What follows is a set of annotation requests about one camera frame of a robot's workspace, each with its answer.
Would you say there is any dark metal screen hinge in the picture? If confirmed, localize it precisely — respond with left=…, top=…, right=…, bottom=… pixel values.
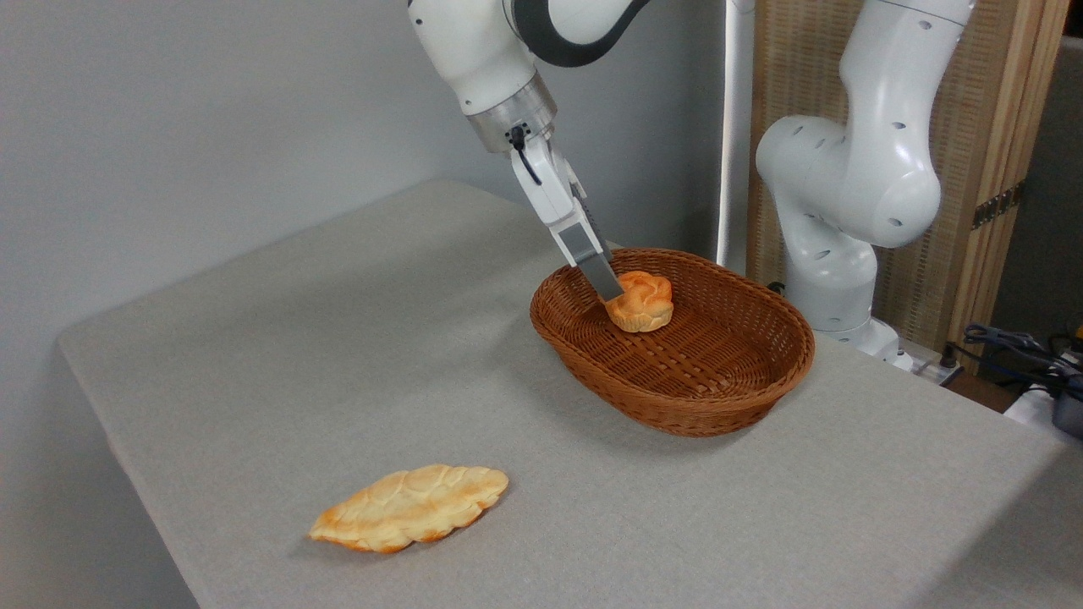
left=971, top=181, right=1026, bottom=231

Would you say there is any round bread roll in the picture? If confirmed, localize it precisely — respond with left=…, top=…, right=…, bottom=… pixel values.
left=604, top=271, right=675, bottom=333

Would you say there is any brown oval wicker basket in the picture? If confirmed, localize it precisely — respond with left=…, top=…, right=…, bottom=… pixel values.
left=530, top=247, right=816, bottom=438

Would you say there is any white vertical pole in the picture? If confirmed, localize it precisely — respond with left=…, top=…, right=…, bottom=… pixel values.
left=716, top=0, right=756, bottom=273

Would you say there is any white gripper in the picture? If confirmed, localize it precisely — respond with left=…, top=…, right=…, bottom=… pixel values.
left=509, top=136, right=626, bottom=304

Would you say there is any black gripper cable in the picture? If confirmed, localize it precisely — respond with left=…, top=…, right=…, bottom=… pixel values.
left=507, top=124, right=545, bottom=188

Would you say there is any grey tablecloth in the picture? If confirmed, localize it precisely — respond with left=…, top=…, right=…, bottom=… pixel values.
left=58, top=179, right=1083, bottom=609

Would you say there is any long leaf-shaped bread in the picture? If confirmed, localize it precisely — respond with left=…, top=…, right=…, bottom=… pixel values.
left=307, top=464, right=510, bottom=554

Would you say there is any black cable bundle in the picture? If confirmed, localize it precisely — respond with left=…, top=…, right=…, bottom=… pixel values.
left=960, top=323, right=1083, bottom=400

